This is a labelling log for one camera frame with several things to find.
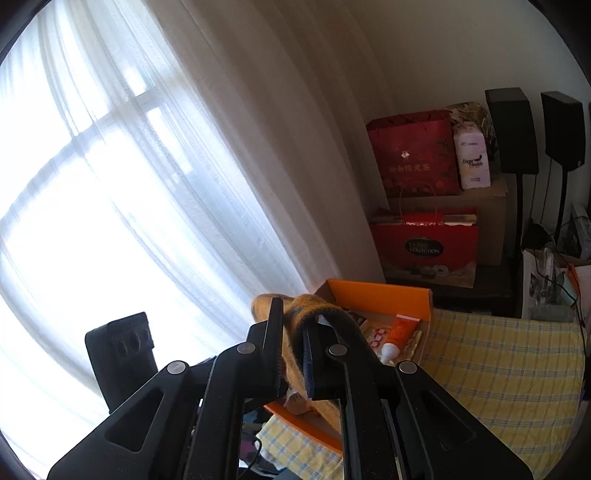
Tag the orange fresh fruit cardboard box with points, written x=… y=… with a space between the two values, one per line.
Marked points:
x=373 y=306

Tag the red tea gift bag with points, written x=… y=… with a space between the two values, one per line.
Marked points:
x=415 y=154

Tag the pink white tissue pack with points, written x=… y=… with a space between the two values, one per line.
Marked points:
x=472 y=157

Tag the right black speaker on stand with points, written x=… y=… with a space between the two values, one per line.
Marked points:
x=565 y=140

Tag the brown cardboard box by wall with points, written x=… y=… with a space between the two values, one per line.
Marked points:
x=485 y=207

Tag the red chocolate collection gift box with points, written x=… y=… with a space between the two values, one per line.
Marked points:
x=423 y=247

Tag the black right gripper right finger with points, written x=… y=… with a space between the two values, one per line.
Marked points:
x=326 y=352

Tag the left black speaker on stand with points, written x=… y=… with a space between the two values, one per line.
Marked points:
x=514 y=127

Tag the white sheer curtain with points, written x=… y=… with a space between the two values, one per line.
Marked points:
x=175 y=158

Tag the orange blue knitted towel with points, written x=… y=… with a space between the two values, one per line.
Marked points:
x=297 y=312

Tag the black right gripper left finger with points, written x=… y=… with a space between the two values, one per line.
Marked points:
x=265 y=362

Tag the orange white cream tube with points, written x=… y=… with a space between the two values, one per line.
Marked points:
x=402 y=340

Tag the black speaker on stand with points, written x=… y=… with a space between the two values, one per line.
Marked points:
x=514 y=127
x=565 y=140

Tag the yellow blue checked bedspread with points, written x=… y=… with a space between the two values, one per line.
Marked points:
x=520 y=378

